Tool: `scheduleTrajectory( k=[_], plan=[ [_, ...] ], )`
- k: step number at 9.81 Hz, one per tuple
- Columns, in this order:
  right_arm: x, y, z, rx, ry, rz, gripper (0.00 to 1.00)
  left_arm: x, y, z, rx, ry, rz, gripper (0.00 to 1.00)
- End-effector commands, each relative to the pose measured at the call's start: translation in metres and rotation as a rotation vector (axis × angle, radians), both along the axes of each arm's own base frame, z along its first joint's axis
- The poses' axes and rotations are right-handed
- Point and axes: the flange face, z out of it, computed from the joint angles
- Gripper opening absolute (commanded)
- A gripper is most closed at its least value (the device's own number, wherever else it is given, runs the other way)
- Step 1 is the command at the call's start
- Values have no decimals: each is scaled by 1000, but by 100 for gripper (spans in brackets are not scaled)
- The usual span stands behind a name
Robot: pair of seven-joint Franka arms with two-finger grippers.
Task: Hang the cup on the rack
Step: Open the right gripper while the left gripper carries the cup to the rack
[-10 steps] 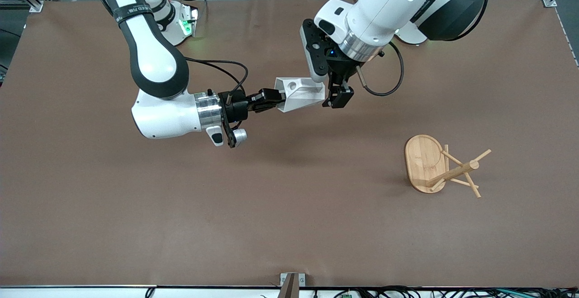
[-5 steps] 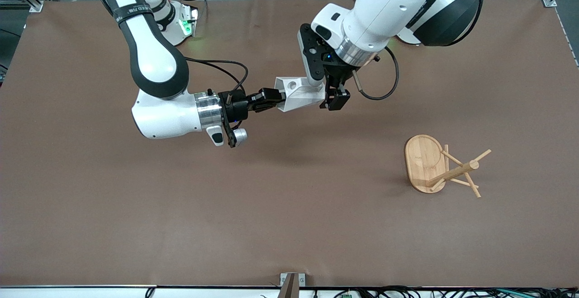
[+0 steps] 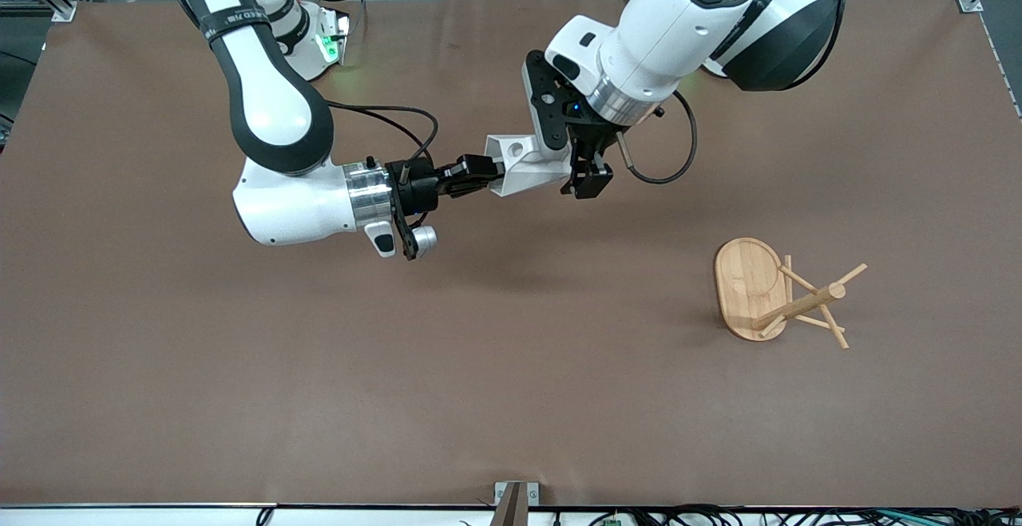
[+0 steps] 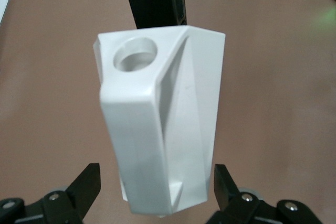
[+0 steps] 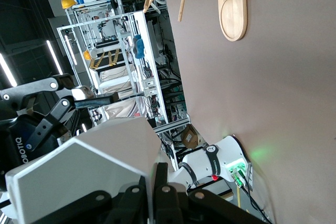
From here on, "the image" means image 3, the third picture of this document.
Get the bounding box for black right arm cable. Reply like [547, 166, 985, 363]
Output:
[323, 101, 440, 184]

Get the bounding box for tangled black cable bundle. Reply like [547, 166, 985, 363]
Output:
[591, 504, 1022, 526]

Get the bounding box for brown table cover sheet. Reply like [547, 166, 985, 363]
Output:
[0, 0, 1022, 508]

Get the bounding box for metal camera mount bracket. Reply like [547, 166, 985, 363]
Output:
[489, 481, 541, 526]

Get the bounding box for wooden cup rack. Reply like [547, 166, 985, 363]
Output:
[713, 237, 869, 350]

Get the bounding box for white faceted cup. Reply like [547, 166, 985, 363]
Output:
[485, 133, 576, 198]

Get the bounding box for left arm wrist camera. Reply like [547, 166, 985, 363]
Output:
[522, 50, 576, 153]

